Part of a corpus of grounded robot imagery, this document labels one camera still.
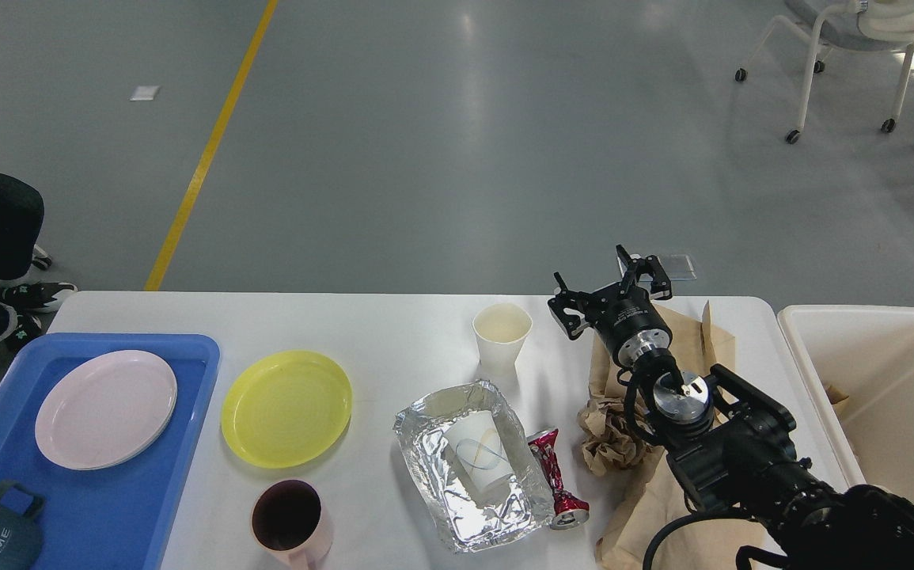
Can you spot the white paper cup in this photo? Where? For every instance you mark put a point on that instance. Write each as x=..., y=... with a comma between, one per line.
x=500, y=332

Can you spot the white rolling chair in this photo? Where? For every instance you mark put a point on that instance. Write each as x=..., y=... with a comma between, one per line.
x=856, y=26

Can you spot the crumpled brown paper ball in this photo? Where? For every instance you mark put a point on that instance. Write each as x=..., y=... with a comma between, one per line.
x=609, y=444

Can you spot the aluminium foil tray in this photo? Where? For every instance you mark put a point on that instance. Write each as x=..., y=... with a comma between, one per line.
x=468, y=521

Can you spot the yellow plastic plate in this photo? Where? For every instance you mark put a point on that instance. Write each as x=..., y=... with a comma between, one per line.
x=286, y=409

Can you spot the blue plastic tray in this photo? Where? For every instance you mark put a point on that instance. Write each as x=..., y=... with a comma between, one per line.
x=113, y=518

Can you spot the pink plate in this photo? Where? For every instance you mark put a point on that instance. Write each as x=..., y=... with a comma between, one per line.
x=106, y=410

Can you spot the brown paper bag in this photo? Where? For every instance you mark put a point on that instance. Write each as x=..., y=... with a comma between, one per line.
x=653, y=497

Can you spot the pink mug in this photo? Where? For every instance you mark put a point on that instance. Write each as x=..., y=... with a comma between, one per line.
x=291, y=522

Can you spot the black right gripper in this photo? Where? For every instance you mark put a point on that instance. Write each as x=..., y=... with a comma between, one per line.
x=624, y=318

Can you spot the crushed red can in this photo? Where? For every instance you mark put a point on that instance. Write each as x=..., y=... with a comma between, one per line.
x=570, y=511

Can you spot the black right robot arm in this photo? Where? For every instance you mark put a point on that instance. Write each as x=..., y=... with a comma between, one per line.
x=727, y=443

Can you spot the white floor label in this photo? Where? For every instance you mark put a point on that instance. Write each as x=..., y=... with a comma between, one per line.
x=144, y=93

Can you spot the transparent floor plate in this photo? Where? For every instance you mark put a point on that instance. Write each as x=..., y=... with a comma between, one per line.
x=676, y=268

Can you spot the white plastic bin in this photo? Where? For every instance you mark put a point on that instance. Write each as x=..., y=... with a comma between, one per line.
x=857, y=363

